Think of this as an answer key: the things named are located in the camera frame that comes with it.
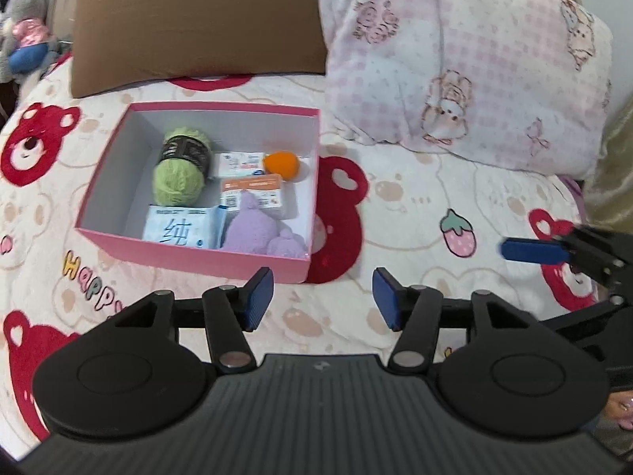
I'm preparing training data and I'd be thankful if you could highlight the purple plush toy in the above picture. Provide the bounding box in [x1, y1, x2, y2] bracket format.
[221, 190, 308, 258]

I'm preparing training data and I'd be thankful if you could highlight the blue white tissue pack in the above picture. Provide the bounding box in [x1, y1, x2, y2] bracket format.
[142, 205, 227, 250]

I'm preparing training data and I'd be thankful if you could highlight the white orange medicine box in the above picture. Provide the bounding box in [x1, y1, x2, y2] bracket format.
[220, 174, 284, 210]

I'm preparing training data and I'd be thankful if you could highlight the white blue medicine box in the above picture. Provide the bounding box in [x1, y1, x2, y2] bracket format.
[212, 151, 265, 179]

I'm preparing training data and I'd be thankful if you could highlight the orange ball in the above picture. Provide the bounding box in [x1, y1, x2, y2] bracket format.
[263, 151, 300, 180]

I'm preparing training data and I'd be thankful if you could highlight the person's right hand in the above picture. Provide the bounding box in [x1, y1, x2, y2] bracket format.
[604, 390, 633, 431]

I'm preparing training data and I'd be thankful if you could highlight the bear print bed blanket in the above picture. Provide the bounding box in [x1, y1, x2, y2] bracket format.
[1, 61, 583, 457]

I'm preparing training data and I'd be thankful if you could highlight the pink cardboard box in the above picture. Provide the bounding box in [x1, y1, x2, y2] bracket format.
[73, 101, 322, 285]

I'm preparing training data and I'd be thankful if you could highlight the green yarn ball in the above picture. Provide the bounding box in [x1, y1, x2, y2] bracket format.
[152, 127, 212, 207]

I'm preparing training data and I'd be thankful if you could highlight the pink checkered pillow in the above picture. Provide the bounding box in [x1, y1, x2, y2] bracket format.
[318, 0, 613, 179]

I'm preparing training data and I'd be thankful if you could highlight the brown pillow with cloud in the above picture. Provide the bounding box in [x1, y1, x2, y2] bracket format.
[71, 0, 326, 98]

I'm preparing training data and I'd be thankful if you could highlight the grey plush toy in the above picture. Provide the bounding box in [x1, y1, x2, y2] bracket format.
[1, 0, 53, 84]

